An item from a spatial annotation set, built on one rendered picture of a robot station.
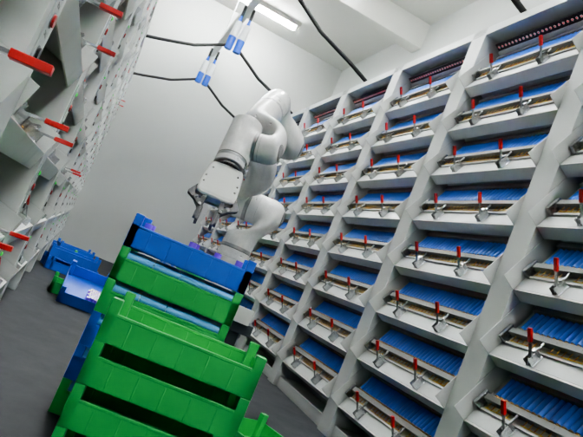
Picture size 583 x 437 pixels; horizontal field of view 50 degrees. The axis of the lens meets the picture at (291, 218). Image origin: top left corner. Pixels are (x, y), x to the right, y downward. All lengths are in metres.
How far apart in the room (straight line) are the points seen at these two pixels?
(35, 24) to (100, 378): 0.65
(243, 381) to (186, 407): 0.11
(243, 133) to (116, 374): 0.73
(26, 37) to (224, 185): 0.88
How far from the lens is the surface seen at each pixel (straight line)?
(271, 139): 1.61
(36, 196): 2.14
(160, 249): 1.45
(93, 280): 3.24
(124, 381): 1.17
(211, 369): 1.16
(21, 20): 0.76
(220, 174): 1.56
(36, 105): 1.45
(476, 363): 1.84
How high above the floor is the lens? 0.46
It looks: 6 degrees up
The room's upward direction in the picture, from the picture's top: 23 degrees clockwise
